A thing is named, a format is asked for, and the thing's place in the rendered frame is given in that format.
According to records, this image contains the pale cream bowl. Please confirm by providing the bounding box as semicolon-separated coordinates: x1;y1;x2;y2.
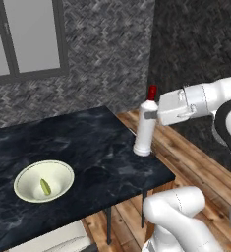
13;159;76;204

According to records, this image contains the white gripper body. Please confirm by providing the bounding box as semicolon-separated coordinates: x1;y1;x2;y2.
156;88;190;127

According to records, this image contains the green lemon wedge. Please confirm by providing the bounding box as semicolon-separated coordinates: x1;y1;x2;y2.
39;178;52;197

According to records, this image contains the white bottle with red cap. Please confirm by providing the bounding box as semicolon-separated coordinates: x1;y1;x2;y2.
133;85;159;158

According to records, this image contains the black table leg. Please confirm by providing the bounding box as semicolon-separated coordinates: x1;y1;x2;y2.
105;206;113;246
141;190;148;229

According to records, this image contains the grey framed window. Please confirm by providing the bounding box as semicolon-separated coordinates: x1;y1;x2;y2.
0;0;71;87

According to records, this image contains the white stool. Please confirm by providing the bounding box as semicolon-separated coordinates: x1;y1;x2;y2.
3;220;99;252

